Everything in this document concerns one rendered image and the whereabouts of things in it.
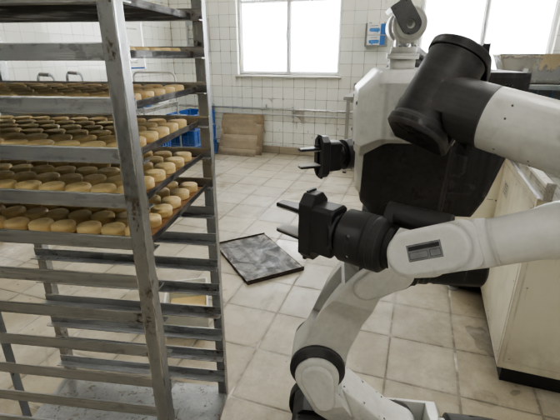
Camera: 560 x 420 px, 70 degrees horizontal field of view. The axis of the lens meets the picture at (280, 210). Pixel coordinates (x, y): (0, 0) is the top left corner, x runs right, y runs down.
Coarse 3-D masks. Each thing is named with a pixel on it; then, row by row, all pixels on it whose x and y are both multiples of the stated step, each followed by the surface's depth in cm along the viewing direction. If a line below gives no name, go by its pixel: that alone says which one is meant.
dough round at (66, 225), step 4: (60, 220) 90; (64, 220) 90; (68, 220) 90; (72, 220) 90; (52, 224) 88; (56, 224) 88; (60, 224) 88; (64, 224) 88; (68, 224) 88; (72, 224) 88; (52, 228) 86; (56, 228) 86; (60, 228) 86; (64, 228) 86; (68, 228) 87; (72, 228) 88; (76, 228) 89
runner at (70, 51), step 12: (0, 48) 70; (12, 48) 70; (24, 48) 70; (36, 48) 70; (48, 48) 69; (60, 48) 69; (72, 48) 69; (84, 48) 68; (96, 48) 68; (0, 60) 71; (12, 60) 71; (24, 60) 71; (36, 60) 70; (48, 60) 70; (60, 60) 70; (72, 60) 69; (84, 60) 69; (96, 60) 69; (132, 60) 69
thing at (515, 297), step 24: (504, 168) 203; (504, 192) 195; (528, 192) 155; (528, 264) 152; (552, 264) 149; (504, 288) 172; (528, 288) 155; (552, 288) 152; (504, 312) 167; (528, 312) 158; (552, 312) 155; (504, 336) 165; (528, 336) 161; (552, 336) 158; (504, 360) 168; (528, 360) 164; (552, 360) 161; (528, 384) 171; (552, 384) 168
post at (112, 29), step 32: (96, 0) 63; (128, 64) 68; (128, 96) 68; (128, 128) 69; (128, 160) 72; (128, 192) 74; (128, 224) 76; (160, 320) 86; (160, 352) 87; (160, 384) 90; (160, 416) 94
